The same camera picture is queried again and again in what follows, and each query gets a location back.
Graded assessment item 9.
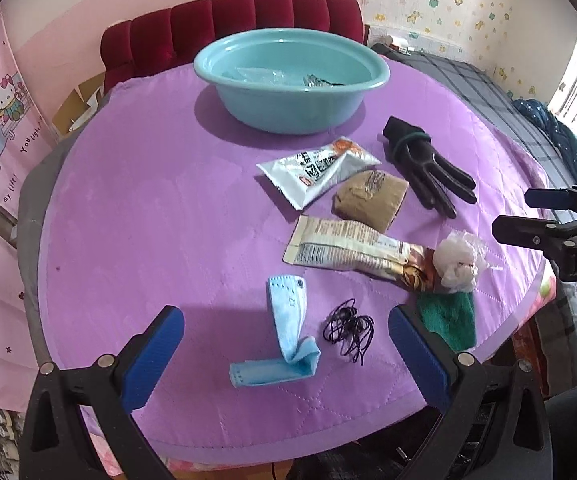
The silver snack packet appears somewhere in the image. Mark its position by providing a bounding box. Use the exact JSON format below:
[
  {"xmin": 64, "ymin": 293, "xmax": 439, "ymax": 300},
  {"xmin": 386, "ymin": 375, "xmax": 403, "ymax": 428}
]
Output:
[{"xmin": 256, "ymin": 136, "xmax": 382, "ymax": 210}]

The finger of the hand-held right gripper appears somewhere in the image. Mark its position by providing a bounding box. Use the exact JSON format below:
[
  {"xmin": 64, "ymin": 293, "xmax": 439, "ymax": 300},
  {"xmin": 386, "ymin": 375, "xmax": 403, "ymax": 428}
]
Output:
[
  {"xmin": 492, "ymin": 212, "xmax": 577, "ymax": 283},
  {"xmin": 525, "ymin": 185, "xmax": 577, "ymax": 211}
]

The green fuzzy cloth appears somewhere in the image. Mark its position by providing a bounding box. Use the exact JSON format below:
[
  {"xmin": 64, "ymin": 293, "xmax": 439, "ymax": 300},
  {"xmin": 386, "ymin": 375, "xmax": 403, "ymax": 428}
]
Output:
[{"xmin": 416, "ymin": 290, "xmax": 478, "ymax": 352}]

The white bottle with red label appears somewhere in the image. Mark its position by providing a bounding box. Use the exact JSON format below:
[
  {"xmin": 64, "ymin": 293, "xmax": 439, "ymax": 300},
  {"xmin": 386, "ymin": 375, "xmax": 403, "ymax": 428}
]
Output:
[{"xmin": 383, "ymin": 35, "xmax": 414, "ymax": 54}]

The dark foil packet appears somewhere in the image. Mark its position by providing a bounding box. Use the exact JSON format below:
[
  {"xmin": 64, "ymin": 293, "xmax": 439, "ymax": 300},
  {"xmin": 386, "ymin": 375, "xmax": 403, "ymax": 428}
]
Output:
[{"xmin": 301, "ymin": 73, "xmax": 344, "ymax": 88}]

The brown paper packet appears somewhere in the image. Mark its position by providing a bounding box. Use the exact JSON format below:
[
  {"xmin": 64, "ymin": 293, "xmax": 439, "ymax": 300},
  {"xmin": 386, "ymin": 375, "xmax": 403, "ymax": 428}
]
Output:
[{"xmin": 332, "ymin": 170, "xmax": 409, "ymax": 233}]

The black knit glove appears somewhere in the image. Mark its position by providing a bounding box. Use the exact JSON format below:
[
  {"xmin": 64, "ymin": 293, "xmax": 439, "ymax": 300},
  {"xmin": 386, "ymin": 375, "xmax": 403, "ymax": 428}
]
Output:
[{"xmin": 377, "ymin": 116, "xmax": 478, "ymax": 219}]

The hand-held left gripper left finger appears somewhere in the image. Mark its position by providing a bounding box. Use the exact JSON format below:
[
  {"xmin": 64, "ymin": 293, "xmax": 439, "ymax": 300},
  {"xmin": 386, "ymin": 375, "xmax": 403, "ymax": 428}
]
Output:
[{"xmin": 18, "ymin": 305, "xmax": 185, "ymax": 480}]

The purple quilted table cover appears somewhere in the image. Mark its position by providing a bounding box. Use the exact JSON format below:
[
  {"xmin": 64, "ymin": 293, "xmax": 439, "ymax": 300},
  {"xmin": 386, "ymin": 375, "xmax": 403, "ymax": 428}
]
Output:
[{"xmin": 38, "ymin": 52, "xmax": 549, "ymax": 461}]

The blue face mask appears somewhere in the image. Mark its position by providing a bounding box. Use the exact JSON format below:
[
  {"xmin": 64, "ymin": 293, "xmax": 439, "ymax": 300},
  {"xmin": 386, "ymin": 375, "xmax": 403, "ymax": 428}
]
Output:
[{"xmin": 229, "ymin": 275, "xmax": 321, "ymax": 389}]

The beige and brown snack wrapper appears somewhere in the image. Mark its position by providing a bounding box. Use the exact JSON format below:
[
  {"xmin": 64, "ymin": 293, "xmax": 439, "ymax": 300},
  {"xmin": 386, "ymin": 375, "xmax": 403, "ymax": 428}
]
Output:
[{"xmin": 282, "ymin": 215, "xmax": 439, "ymax": 293}]

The light blue plastic basin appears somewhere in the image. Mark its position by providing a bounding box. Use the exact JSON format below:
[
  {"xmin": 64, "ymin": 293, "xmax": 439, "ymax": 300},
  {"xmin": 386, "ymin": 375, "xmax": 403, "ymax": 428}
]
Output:
[{"xmin": 193, "ymin": 29, "xmax": 390, "ymax": 135}]

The blue starry cloth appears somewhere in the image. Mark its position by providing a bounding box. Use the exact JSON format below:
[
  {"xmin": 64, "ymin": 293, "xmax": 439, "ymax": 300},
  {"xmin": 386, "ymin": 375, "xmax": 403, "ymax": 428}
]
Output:
[{"xmin": 511, "ymin": 99, "xmax": 577, "ymax": 186}]

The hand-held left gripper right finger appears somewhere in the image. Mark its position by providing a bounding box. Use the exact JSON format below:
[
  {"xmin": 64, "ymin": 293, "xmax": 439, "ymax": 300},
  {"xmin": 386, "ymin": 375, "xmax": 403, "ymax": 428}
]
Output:
[{"xmin": 387, "ymin": 305, "xmax": 554, "ymax": 480}]

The black earphone cable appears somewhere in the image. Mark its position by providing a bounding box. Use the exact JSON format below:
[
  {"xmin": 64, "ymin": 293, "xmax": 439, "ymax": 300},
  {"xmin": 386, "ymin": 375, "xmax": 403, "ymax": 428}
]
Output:
[{"xmin": 323, "ymin": 299, "xmax": 375, "ymax": 366}]

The cardboard box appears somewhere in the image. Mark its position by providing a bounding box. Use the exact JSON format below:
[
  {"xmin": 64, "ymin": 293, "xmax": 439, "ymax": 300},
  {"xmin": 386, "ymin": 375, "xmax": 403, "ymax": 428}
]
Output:
[{"xmin": 51, "ymin": 72, "xmax": 106, "ymax": 133}]

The red tufted velvet sofa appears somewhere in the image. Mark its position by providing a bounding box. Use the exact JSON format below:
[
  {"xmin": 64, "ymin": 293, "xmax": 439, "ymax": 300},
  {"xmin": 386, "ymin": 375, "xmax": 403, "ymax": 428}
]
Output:
[{"xmin": 100, "ymin": 0, "xmax": 364, "ymax": 92}]

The crumpled white plastic wad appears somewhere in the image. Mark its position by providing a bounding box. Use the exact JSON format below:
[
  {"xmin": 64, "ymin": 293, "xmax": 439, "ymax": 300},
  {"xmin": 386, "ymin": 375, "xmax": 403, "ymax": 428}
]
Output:
[{"xmin": 433, "ymin": 230, "xmax": 502, "ymax": 292}]

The grey plaid blanket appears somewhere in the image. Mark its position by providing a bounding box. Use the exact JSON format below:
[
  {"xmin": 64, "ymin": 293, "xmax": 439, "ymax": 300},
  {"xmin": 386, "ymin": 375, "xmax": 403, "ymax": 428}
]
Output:
[{"xmin": 371, "ymin": 42, "xmax": 577, "ymax": 241}]

